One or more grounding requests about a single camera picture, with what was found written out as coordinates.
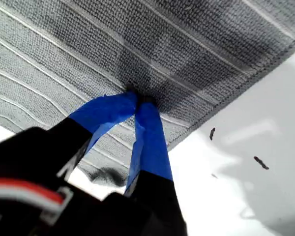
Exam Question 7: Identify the red white servo wire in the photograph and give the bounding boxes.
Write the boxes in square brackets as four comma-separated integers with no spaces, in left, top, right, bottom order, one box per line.
[0,177,74,225]

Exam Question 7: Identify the grey striped towel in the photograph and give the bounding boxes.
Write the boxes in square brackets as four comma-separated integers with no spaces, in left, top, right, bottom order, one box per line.
[0,0,295,181]

